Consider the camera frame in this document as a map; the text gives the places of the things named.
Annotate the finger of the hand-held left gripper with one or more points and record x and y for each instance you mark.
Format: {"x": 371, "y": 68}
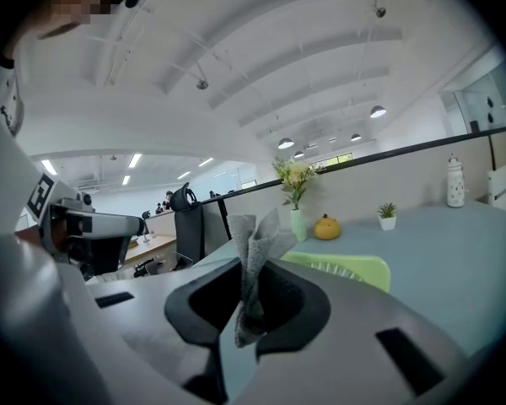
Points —
{"x": 114, "y": 225}

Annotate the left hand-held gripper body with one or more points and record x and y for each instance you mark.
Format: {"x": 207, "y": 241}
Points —
{"x": 57, "y": 222}

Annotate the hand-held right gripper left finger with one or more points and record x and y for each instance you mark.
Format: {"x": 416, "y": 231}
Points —
{"x": 152, "y": 310}

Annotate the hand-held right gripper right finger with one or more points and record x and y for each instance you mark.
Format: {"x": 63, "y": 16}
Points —
{"x": 341, "y": 344}

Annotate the light green fan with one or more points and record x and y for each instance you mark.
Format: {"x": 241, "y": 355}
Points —
{"x": 362, "y": 266}

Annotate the grey cloth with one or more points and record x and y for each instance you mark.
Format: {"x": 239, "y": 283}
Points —
{"x": 256, "y": 247}

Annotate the wooden desk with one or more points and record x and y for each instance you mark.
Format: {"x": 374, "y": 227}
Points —
{"x": 152, "y": 247}

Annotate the black office chair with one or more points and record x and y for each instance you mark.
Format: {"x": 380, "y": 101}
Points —
{"x": 189, "y": 226}

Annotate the person's white clothing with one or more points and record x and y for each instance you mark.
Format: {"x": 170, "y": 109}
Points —
{"x": 21, "y": 293}

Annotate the orange pumpkin ornament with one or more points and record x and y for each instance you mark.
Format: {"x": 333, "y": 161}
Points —
{"x": 326, "y": 228}

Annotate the pale green vase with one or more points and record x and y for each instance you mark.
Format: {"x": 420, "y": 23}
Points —
{"x": 298, "y": 226}

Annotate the small potted plant white pot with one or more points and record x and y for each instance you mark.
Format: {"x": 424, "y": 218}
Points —
{"x": 387, "y": 219}

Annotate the ceiling spotlight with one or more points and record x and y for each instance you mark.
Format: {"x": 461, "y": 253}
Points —
{"x": 380, "y": 12}
{"x": 202, "y": 84}

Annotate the yellow and white flower bouquet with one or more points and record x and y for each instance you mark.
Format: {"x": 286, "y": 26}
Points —
{"x": 295, "y": 177}

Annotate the dome pendant lamp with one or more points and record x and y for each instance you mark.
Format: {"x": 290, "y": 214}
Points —
{"x": 378, "y": 111}
{"x": 285, "y": 143}
{"x": 356, "y": 137}
{"x": 298, "y": 154}

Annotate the white dotted bottle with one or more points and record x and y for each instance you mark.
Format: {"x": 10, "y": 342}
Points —
{"x": 455, "y": 184}

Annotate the grey partition with black rail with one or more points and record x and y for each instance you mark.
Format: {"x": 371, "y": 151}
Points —
{"x": 362, "y": 184}

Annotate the glass wall panel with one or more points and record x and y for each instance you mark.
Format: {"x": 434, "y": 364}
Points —
{"x": 485, "y": 95}

